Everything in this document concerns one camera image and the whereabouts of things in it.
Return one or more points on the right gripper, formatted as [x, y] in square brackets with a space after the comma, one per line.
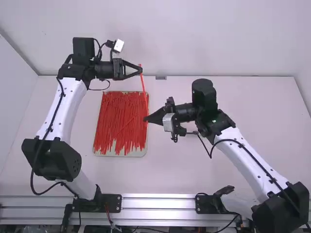
[170, 106]

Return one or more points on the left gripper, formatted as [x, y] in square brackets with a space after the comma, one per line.
[119, 69]

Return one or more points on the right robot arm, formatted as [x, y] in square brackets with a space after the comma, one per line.
[243, 150]

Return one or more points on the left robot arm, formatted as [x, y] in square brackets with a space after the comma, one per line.
[63, 109]

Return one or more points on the pale tray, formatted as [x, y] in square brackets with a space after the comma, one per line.
[121, 155]

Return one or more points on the silver rails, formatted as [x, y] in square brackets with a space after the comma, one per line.
[158, 201]

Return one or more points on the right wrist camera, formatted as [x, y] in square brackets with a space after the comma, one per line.
[168, 122]

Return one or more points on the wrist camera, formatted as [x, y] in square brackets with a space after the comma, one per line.
[168, 122]
[118, 45]

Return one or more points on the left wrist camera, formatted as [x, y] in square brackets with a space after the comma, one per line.
[118, 45]

